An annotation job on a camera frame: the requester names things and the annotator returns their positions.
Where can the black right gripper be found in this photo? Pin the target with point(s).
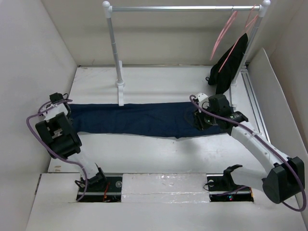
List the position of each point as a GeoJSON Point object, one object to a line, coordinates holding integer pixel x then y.
{"type": "Point", "coordinates": [198, 120]}

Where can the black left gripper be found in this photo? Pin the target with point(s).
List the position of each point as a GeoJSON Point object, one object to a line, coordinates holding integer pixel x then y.
{"type": "Point", "coordinates": [70, 121]}

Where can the dark blue denim trousers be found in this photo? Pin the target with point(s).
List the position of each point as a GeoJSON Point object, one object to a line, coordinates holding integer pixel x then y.
{"type": "Point", "coordinates": [163, 120]}

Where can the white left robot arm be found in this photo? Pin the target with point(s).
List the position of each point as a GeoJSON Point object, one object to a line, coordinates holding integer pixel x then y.
{"type": "Point", "coordinates": [57, 132]}

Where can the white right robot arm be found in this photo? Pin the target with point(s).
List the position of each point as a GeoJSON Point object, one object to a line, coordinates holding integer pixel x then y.
{"type": "Point", "coordinates": [283, 176]}

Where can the empty pink hanger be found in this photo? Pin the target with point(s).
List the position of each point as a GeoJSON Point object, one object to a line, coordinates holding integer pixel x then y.
{"type": "Point", "coordinates": [223, 32]}

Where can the black hanging garment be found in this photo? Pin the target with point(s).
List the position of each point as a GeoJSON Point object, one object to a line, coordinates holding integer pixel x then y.
{"type": "Point", "coordinates": [224, 71]}

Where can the white board right side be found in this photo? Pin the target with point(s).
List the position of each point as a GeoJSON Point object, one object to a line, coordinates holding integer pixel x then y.
{"type": "Point", "coordinates": [279, 121]}

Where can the white clothes rack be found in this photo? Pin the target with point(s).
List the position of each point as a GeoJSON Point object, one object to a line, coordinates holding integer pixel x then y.
{"type": "Point", "coordinates": [254, 24]}

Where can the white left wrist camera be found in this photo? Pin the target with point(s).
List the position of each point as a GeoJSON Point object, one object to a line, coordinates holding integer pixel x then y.
{"type": "Point", "coordinates": [49, 111]}

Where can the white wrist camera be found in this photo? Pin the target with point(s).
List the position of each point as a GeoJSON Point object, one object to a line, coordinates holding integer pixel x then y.
{"type": "Point", "coordinates": [202, 100]}
{"type": "Point", "coordinates": [49, 111]}

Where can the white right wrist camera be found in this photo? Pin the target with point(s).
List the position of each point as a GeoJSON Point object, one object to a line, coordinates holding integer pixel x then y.
{"type": "Point", "coordinates": [202, 100]}

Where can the aluminium rail right side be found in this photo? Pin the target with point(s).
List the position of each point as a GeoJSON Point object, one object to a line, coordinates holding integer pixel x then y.
{"type": "Point", "coordinates": [258, 118]}

